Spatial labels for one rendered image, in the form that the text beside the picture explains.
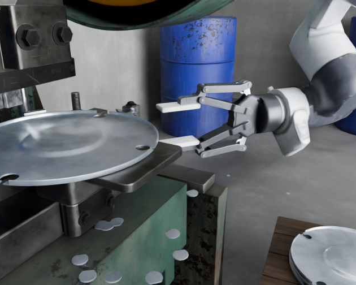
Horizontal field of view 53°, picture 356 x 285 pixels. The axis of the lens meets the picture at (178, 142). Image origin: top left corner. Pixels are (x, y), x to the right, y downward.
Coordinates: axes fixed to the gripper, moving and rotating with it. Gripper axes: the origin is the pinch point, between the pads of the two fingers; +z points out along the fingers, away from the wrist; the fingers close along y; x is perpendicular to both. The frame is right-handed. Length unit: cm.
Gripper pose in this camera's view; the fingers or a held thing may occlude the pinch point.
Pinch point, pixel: (175, 125)
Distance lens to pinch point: 61.4
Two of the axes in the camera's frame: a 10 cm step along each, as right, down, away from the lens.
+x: 4.0, 3.4, -8.5
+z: -9.2, 1.4, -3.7
